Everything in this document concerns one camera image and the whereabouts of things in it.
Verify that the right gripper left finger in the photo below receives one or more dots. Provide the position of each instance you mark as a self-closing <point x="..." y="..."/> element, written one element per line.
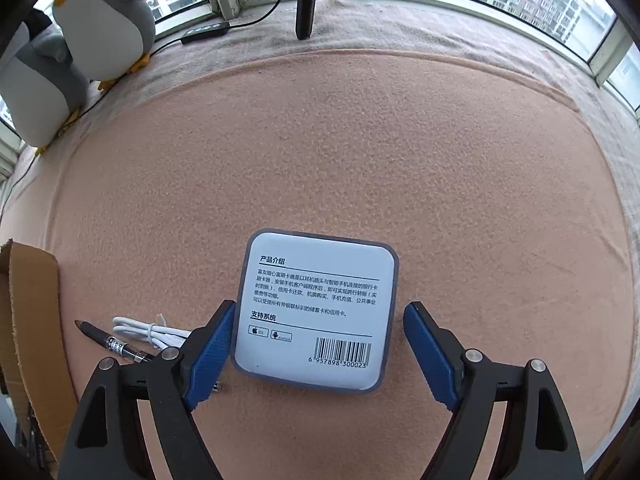
<point x="105" y="440"/>

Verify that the black inline cable remote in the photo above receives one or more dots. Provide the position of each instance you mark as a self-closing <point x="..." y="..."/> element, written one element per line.
<point x="206" y="31"/>

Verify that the brown cardboard box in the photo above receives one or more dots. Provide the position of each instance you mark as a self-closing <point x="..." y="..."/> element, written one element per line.
<point x="33" y="358"/>

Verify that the large grey penguin plush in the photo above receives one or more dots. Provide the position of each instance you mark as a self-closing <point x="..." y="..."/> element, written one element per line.
<point x="40" y="83"/>

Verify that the black pen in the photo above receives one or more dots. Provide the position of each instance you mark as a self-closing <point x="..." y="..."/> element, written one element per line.
<point x="107" y="342"/>

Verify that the small grey penguin plush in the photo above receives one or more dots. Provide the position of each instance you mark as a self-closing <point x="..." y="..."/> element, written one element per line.
<point x="108" y="39"/>

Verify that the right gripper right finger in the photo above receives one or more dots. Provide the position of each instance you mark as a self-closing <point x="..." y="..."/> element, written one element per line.
<point x="537" y="439"/>

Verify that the grey white square box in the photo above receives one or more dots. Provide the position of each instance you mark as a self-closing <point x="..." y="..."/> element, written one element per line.
<point x="315" y="311"/>

